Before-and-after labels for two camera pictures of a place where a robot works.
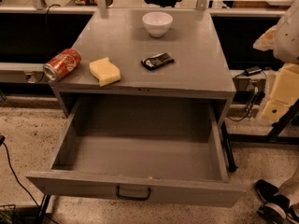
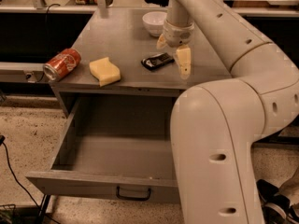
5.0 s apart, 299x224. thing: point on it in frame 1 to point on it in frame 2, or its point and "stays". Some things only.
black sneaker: (276, 207) stays
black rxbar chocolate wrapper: (156, 61) stays
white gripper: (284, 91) to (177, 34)
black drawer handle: (133, 198) stays
